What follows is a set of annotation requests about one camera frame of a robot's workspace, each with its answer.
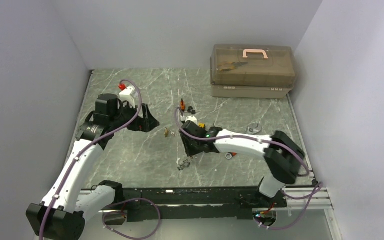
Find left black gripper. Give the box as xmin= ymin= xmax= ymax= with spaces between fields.
xmin=110 ymin=101 xmax=160 ymax=133

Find small brass padlock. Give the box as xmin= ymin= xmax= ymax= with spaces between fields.
xmin=164 ymin=127 xmax=170 ymax=138

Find black keys bunch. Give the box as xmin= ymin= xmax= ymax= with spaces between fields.
xmin=177 ymin=158 xmax=191 ymax=171

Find orange padlock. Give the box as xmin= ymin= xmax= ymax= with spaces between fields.
xmin=179 ymin=99 xmax=186 ymax=113

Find yellow padlock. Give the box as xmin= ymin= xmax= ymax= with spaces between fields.
xmin=198 ymin=123 xmax=206 ymax=129

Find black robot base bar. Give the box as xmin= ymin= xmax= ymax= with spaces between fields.
xmin=90 ymin=185 xmax=287 ymax=223

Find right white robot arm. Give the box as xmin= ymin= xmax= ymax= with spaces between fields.
xmin=179 ymin=120 xmax=308 ymax=208

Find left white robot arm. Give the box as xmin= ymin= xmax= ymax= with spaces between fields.
xmin=26 ymin=90 xmax=160 ymax=240

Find black orange padlock keys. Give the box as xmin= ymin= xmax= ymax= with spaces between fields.
xmin=187 ymin=106 xmax=196 ymax=115

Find brown translucent toolbox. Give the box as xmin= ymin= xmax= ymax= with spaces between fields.
xmin=210 ymin=43 xmax=299 ymax=99

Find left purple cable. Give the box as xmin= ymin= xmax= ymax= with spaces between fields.
xmin=38 ymin=79 xmax=143 ymax=240

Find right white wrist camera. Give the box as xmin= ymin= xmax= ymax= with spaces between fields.
xmin=185 ymin=115 xmax=199 ymax=126

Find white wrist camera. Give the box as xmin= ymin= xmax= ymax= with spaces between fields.
xmin=118 ymin=83 xmax=138 ymax=109
xmin=185 ymin=115 xmax=199 ymax=126

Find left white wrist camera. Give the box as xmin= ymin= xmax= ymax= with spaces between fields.
xmin=118 ymin=83 xmax=138 ymax=109

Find red handled adjustable wrench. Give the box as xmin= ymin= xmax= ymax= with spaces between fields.
xmin=225 ymin=122 xmax=262 ymax=160

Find pink toolbox handle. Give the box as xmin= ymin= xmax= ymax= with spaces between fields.
xmin=242 ymin=48 xmax=269 ymax=60

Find aluminium frame rail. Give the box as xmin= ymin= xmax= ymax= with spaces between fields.
xmin=32 ymin=187 xmax=344 ymax=240

